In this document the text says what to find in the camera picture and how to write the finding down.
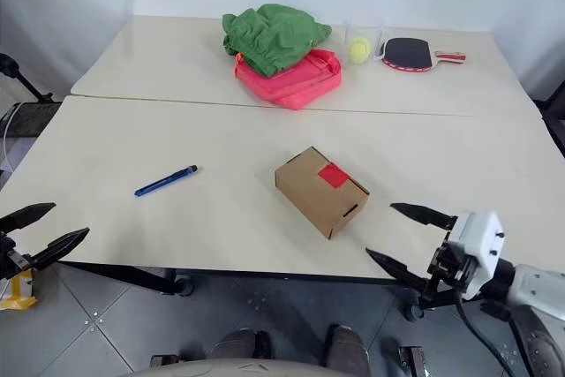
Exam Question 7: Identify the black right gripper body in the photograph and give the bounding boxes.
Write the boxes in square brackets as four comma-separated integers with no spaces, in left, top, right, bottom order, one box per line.
[418,216,481,310]

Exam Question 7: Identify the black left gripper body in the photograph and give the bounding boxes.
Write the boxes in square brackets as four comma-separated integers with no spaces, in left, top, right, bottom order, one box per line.
[0,230,34,282]

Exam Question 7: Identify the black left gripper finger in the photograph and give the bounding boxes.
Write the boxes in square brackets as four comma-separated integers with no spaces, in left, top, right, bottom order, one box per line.
[28,227,91,270]
[0,202,57,233]

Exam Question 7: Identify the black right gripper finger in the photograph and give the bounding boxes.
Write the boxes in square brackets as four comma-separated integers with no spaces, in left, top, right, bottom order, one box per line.
[389,202,458,232]
[365,247,431,296]

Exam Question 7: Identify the brown cardboard box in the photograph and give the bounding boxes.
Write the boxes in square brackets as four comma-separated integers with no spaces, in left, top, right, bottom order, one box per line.
[274,146,372,242]

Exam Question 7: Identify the blue marker pen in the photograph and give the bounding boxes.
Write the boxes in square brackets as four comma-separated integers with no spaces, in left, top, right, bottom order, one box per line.
[133,165,199,198]

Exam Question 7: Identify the yellow floor object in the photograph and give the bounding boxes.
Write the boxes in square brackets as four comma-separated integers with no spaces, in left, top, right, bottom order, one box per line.
[0,268,39,312]

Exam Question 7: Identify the black table caster wheel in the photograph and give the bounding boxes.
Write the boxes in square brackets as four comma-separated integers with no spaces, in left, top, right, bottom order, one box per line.
[404,301,426,322]
[173,276,196,298]

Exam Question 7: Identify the black table leg bar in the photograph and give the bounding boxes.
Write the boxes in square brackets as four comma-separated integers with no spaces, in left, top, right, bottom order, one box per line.
[56,261,178,295]

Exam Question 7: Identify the dark rounded shape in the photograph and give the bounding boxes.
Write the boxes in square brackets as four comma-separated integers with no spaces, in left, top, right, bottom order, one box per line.
[324,325,372,377]
[211,328,272,363]

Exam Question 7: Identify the black low platform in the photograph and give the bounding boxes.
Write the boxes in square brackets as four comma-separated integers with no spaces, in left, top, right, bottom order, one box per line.
[0,102,64,138]

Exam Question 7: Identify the red tape square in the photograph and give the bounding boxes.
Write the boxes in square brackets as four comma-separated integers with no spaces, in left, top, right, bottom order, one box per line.
[318,163,351,189]

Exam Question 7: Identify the black tripod stand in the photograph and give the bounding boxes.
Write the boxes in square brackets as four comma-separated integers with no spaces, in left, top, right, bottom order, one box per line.
[0,52,55,102]

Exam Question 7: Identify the black table tennis paddle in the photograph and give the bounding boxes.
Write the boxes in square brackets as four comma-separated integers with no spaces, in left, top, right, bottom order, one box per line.
[380,36,468,74]

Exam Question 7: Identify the yellow tennis ball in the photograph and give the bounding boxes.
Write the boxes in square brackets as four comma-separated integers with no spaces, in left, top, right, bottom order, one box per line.
[348,36,372,64]

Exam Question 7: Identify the pink folded cloth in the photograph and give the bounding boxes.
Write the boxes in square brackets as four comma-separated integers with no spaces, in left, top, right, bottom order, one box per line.
[233,48,344,111]

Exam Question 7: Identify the grey robot torso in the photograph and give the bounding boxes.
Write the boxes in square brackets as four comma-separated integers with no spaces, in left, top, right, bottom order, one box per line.
[127,357,328,377]

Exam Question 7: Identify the clear plastic measuring cup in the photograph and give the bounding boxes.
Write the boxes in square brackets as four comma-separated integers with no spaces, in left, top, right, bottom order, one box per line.
[343,19,390,63]

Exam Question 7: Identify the green crumpled cloth garment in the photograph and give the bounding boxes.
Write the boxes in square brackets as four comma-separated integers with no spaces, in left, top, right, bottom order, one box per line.
[222,4,333,78]

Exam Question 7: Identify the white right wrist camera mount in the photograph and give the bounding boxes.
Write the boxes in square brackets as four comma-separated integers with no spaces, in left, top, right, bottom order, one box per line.
[447,211,507,301]

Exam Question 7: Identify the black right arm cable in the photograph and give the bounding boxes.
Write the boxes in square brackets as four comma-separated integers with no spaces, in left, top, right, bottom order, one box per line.
[456,295,516,377]

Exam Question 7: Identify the thin white cable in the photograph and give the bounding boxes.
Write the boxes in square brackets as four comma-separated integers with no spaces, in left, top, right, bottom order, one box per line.
[1,102,24,171]

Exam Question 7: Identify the metal floor bracket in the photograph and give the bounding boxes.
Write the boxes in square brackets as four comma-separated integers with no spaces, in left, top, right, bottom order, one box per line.
[398,345,426,377]
[149,353,178,368]

